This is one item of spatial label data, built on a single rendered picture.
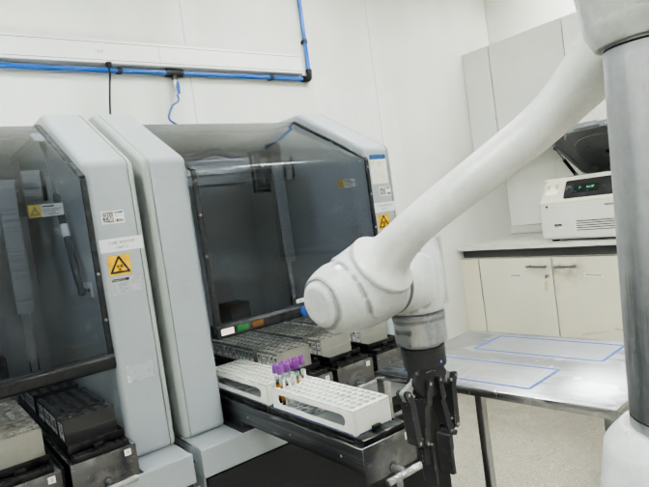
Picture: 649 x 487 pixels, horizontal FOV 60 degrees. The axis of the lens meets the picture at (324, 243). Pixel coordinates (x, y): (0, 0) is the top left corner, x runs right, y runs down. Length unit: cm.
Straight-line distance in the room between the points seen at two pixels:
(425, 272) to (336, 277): 19
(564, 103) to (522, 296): 290
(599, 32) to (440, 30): 349
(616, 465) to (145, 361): 106
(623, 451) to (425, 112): 326
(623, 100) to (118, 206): 110
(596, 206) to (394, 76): 140
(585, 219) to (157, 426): 256
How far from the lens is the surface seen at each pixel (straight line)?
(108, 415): 140
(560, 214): 344
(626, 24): 59
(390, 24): 373
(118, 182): 140
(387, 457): 114
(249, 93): 295
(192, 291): 145
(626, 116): 60
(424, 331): 94
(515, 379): 135
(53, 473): 133
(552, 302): 354
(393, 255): 77
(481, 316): 386
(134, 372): 142
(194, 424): 150
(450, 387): 104
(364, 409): 113
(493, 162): 78
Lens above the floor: 124
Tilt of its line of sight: 3 degrees down
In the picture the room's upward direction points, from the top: 8 degrees counter-clockwise
